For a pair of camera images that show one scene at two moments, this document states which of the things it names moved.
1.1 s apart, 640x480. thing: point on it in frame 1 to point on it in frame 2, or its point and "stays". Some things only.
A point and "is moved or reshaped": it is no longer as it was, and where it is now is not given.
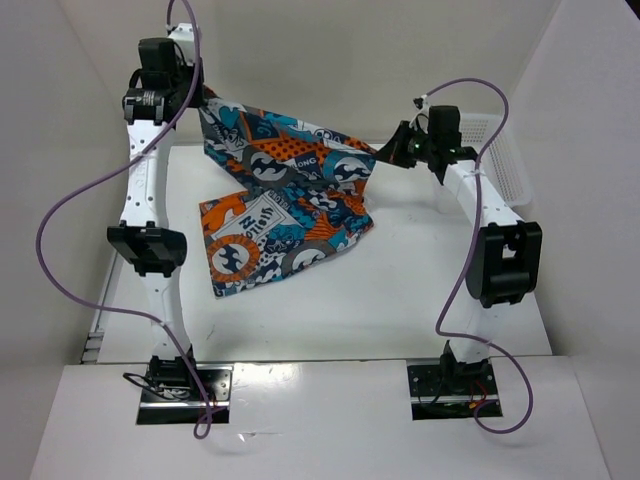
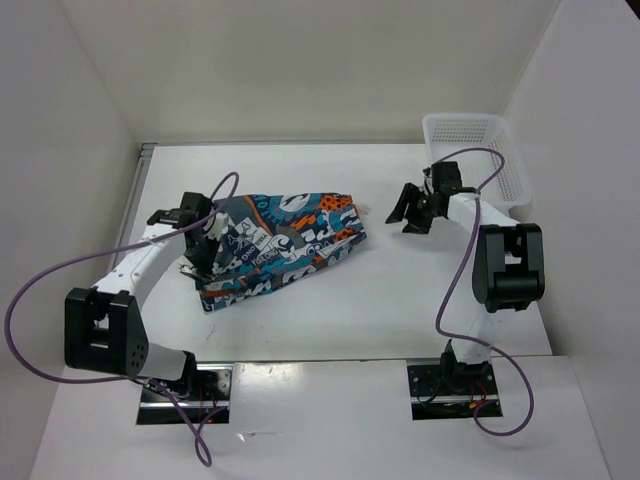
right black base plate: [451, 392] stays
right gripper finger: [400, 150] to [411, 191]
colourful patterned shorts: [304, 190] is moved or reshaped
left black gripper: [182, 64] to [208, 265]
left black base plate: [217, 384] stays
